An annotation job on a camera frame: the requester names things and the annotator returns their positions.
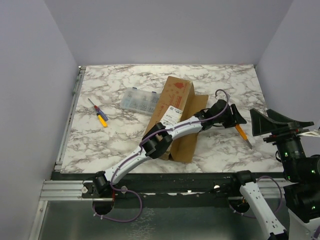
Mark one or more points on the orange utility knife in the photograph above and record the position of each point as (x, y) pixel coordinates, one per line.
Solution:
(243, 135)

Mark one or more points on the aluminium frame rail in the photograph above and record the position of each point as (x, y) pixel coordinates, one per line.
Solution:
(42, 204)

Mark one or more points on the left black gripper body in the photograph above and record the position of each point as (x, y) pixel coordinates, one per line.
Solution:
(227, 119)

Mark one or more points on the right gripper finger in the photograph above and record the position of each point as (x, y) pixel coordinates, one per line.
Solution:
(276, 116)
(260, 123)

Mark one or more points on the red handled screwdriver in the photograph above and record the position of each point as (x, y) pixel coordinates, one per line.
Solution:
(97, 109)

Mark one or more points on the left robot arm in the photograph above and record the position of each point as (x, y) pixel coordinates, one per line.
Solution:
(159, 138)

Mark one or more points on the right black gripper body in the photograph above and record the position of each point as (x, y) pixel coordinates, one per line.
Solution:
(288, 128)

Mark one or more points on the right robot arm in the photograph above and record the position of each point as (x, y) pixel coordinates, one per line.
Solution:
(302, 196)

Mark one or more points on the clear plastic screw box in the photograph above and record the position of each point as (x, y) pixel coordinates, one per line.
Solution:
(140, 101)

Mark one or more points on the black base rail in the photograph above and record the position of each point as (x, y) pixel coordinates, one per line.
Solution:
(154, 190)

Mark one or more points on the brown cardboard express box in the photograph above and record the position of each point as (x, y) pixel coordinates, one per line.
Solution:
(178, 102)

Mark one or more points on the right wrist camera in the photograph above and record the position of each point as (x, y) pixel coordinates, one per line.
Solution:
(312, 133)

